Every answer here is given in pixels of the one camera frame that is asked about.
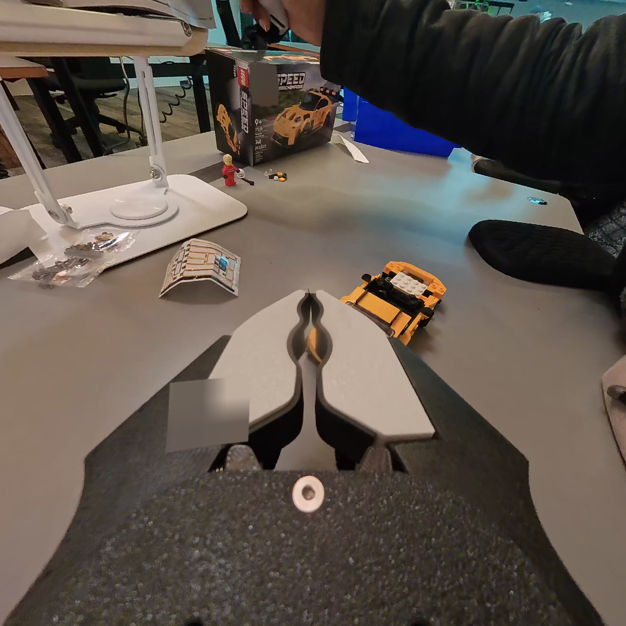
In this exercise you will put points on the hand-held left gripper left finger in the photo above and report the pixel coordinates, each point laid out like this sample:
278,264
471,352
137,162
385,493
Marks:
264,352

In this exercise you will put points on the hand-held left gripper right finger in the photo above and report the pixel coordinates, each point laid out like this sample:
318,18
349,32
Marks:
371,381

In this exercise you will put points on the orange curved toy brick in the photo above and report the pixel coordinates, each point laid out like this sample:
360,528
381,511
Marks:
314,342

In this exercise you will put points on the orange toy brick car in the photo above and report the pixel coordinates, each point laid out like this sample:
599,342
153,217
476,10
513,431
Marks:
391,303

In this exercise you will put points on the person's right forearm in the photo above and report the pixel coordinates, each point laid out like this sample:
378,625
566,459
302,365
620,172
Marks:
464,73

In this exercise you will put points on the black toy set box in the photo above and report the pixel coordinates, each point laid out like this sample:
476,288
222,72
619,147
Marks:
293,117

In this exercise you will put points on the person's right hand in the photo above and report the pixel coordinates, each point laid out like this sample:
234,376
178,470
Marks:
305,19

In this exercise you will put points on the sticker sheet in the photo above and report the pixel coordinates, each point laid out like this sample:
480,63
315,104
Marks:
200,266

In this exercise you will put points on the white paper strip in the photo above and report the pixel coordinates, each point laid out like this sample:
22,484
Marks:
352,146

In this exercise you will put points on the white book stand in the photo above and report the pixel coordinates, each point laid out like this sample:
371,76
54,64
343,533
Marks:
195,205

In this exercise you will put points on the blue plastic bin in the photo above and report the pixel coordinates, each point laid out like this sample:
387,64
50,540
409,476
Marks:
391,127

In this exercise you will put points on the cluster of small toy bricks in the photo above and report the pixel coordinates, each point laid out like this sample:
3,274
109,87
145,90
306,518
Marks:
278,176

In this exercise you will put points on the red toy minifigure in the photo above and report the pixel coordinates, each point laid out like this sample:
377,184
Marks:
230,171

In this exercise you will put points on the black office chair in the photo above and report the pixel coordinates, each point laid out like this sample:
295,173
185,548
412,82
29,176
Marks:
93,83

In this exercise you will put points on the clear bag of dark bricks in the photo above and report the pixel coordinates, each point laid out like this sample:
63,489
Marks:
73,259

